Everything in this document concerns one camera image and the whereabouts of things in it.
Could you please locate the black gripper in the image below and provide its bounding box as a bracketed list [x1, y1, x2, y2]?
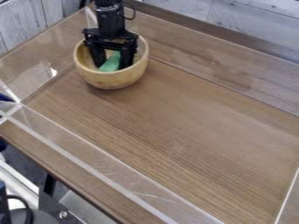
[83, 28, 139, 69]

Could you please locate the green rectangular block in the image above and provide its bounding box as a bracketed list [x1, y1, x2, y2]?
[98, 51, 120, 72]

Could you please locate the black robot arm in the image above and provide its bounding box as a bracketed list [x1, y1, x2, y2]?
[83, 0, 139, 69]

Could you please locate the light wooden bowl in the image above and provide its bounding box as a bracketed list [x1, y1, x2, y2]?
[72, 36, 150, 89]

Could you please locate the blue object at left edge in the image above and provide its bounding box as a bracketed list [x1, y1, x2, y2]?
[0, 93, 16, 153]

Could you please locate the black table leg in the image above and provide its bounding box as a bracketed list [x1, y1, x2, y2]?
[43, 174, 56, 197]

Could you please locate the clear acrylic tray wall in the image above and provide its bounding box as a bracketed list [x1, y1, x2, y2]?
[0, 10, 299, 224]

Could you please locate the black metal bracket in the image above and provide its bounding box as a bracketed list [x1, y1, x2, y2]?
[39, 191, 85, 224]

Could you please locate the black cable loop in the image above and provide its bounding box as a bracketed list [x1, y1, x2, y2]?
[0, 194, 35, 224]

